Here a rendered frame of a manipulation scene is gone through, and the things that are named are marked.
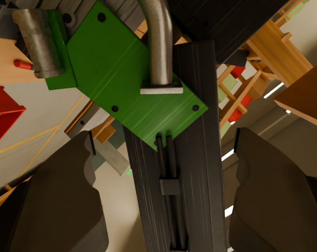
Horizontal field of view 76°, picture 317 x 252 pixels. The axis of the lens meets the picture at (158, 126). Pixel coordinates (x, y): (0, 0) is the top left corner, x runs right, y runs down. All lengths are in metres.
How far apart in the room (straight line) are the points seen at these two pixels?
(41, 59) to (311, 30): 9.81
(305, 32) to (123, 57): 9.65
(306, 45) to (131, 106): 9.66
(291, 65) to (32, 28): 1.02
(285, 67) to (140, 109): 0.89
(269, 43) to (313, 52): 8.88
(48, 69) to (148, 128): 0.16
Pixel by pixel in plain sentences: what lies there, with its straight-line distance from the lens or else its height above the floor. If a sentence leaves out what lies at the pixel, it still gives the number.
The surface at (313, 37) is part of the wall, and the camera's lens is 9.96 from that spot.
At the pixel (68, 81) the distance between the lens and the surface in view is 0.32.
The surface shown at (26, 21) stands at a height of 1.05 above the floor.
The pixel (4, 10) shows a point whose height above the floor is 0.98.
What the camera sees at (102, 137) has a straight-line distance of 7.14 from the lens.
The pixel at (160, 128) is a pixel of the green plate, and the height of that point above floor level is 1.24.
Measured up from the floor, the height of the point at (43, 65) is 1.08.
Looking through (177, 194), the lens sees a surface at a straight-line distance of 0.36.
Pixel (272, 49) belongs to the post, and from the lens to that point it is 1.10.
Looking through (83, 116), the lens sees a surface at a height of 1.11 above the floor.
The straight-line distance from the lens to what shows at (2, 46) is 0.56.
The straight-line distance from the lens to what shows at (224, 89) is 3.57.
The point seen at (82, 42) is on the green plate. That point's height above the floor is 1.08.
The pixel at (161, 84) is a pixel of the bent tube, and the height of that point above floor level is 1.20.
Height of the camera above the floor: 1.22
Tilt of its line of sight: 4 degrees up
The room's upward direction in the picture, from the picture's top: 136 degrees clockwise
